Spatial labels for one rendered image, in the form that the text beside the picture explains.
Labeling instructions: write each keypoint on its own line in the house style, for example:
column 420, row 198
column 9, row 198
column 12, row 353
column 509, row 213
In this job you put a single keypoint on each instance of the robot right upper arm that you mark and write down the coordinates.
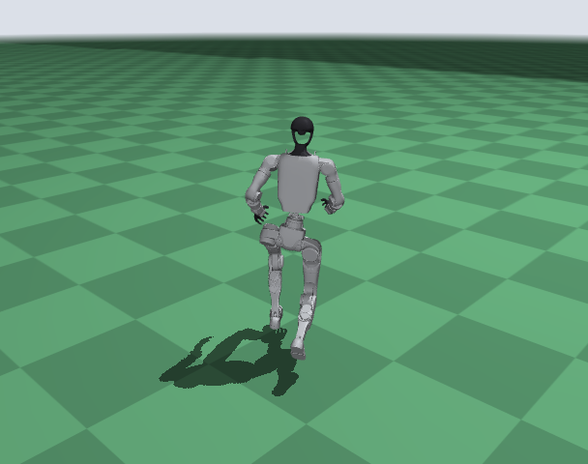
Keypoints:
column 328, row 168

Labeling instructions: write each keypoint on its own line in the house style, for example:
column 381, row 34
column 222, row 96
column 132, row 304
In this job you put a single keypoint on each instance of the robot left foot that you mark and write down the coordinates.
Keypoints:
column 275, row 321

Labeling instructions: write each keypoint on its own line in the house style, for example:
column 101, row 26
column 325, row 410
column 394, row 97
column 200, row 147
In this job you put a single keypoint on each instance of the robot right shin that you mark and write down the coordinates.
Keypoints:
column 305, row 318

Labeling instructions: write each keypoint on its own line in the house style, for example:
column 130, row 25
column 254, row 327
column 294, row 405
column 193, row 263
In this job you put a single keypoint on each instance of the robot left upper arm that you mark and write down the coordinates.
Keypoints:
column 270, row 163

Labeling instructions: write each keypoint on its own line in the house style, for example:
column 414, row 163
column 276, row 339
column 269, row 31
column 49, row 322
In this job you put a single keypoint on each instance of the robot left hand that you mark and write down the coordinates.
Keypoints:
column 256, row 217

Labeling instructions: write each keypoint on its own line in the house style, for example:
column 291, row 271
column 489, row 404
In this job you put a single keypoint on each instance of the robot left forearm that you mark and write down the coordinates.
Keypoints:
column 256, row 208

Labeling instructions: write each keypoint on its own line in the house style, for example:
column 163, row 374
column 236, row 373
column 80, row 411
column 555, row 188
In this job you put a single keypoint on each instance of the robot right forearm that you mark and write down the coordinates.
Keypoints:
column 331, row 209

